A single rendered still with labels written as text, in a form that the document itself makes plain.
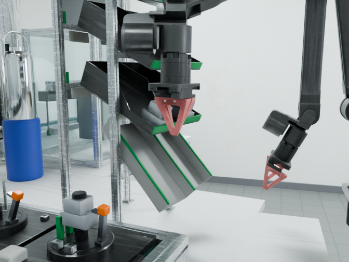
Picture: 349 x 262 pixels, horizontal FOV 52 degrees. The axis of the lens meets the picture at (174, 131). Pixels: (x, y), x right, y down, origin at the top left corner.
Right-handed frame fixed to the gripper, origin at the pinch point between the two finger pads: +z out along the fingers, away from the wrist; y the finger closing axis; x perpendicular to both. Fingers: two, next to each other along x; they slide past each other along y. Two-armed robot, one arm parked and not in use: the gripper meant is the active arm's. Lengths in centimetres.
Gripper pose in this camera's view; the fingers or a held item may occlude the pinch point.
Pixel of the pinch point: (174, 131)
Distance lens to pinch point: 69.1
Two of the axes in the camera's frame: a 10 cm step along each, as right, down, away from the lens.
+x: 9.1, 0.9, -4.1
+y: -4.1, 1.4, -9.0
